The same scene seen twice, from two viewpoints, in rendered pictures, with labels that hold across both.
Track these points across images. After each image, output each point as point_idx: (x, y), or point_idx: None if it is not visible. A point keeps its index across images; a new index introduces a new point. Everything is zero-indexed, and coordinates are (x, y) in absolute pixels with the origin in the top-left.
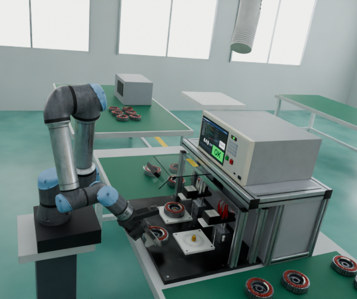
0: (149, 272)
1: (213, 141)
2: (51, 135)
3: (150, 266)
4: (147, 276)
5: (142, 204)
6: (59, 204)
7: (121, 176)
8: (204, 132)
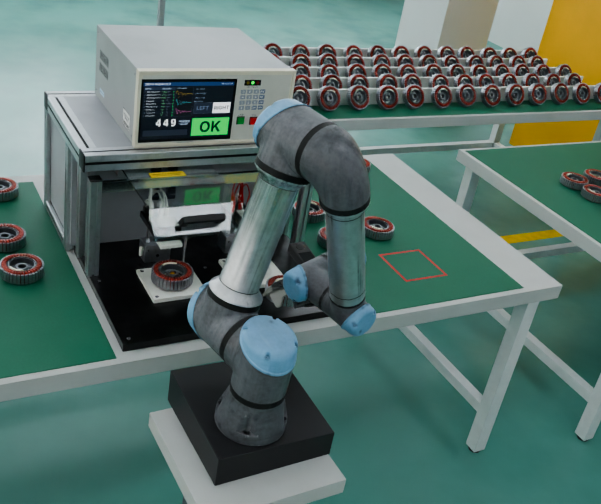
0: (328, 324)
1: (192, 112)
2: (363, 223)
3: (315, 323)
4: (325, 335)
5: (140, 319)
6: (371, 319)
7: None
8: (153, 110)
